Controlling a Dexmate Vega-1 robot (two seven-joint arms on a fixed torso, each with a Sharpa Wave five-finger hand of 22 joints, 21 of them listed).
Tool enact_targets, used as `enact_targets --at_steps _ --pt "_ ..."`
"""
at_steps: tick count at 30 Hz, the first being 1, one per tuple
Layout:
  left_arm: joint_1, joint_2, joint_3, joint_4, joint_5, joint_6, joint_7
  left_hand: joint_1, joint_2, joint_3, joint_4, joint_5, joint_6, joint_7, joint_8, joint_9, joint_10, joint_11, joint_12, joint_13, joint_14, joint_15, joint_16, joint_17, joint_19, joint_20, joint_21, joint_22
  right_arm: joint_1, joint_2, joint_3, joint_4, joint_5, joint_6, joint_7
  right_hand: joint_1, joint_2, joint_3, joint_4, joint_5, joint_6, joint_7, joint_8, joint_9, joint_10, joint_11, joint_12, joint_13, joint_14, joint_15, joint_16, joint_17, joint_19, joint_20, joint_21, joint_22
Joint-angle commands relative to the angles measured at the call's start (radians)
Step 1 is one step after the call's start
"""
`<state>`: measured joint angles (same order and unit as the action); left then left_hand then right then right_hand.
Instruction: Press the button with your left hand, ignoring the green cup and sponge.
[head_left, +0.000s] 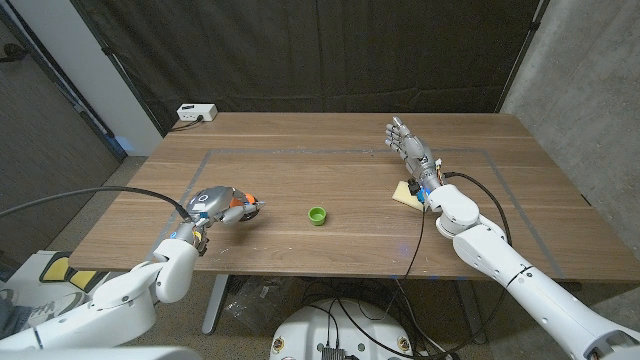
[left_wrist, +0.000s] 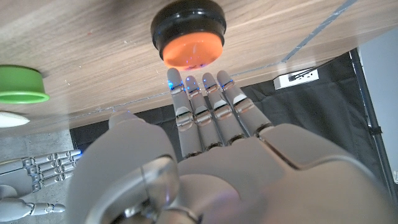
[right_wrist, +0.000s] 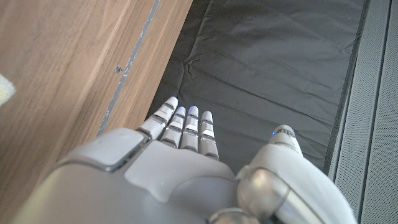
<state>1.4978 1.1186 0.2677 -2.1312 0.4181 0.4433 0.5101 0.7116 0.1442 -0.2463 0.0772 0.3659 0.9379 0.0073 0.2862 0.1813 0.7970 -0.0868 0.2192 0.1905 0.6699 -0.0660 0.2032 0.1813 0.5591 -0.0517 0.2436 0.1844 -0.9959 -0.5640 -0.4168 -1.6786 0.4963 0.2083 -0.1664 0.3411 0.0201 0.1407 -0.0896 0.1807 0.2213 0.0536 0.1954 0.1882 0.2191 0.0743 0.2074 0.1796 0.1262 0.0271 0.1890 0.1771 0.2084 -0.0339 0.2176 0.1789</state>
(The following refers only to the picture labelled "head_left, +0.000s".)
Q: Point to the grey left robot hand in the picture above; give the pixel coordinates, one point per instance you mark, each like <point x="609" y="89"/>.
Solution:
<point x="215" y="201"/>

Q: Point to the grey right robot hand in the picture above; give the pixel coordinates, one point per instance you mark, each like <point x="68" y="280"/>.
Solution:
<point x="415" y="152"/>

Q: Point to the orange push button black base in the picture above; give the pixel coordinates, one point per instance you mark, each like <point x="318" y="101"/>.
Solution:
<point x="235" y="202"/>

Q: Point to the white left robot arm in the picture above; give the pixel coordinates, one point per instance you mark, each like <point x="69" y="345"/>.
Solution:
<point x="125" y="300"/>

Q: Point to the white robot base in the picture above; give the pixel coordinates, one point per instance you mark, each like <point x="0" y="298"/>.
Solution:
<point x="310" y="330"/>

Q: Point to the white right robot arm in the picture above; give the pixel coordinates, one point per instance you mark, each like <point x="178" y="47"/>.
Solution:
<point x="500" y="255"/>

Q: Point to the yellow sponge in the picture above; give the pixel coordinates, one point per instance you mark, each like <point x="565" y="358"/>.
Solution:
<point x="403" y="194"/>

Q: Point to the small green cup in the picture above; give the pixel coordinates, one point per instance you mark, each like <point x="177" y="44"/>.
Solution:
<point x="317" y="215"/>

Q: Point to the white power outlet box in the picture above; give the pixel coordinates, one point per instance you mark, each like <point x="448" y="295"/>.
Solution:
<point x="196" y="112"/>

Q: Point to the white table leg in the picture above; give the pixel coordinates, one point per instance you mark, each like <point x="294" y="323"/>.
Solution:
<point x="215" y="302"/>

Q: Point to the clear plastic bag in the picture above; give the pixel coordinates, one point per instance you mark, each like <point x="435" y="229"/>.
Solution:
<point x="257" y="300"/>

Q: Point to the black backdrop curtain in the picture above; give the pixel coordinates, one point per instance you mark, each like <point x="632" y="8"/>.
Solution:
<point x="320" y="55"/>

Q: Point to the yellow and black floor pad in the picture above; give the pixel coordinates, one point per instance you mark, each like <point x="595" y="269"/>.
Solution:
<point x="65" y="270"/>

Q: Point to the white sneaker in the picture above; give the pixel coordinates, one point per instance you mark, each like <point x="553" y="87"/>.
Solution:
<point x="57" y="307"/>

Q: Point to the blue jeans leg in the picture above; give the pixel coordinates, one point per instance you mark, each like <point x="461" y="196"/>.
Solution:
<point x="12" y="320"/>

